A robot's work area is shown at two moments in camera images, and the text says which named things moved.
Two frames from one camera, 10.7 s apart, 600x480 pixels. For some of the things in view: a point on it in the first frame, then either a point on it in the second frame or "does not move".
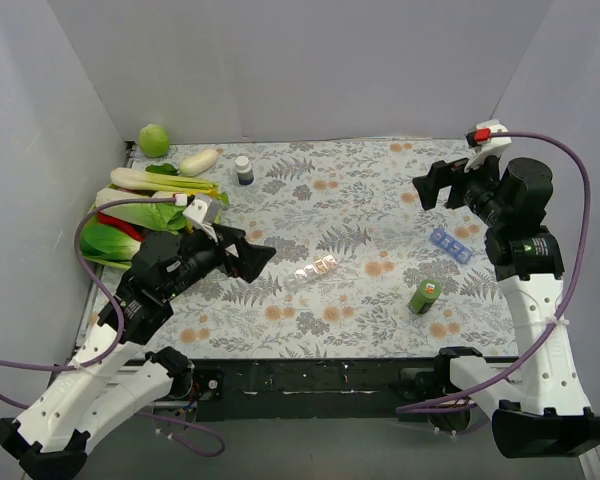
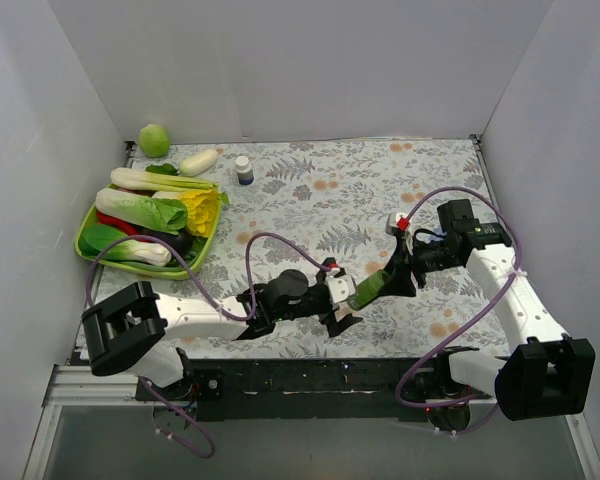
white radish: x=200 y=162 does not move
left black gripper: x=230 y=250 -> x=327 y=298
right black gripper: x=453 y=176 -> x=406 y=265
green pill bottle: x=425 y=296 -> x=367 y=289
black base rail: x=270 y=389 does not move
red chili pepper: x=132 y=230 does not move
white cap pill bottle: x=244 y=170 does not move
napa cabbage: x=165 y=216 does not move
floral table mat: x=361 y=268 does not move
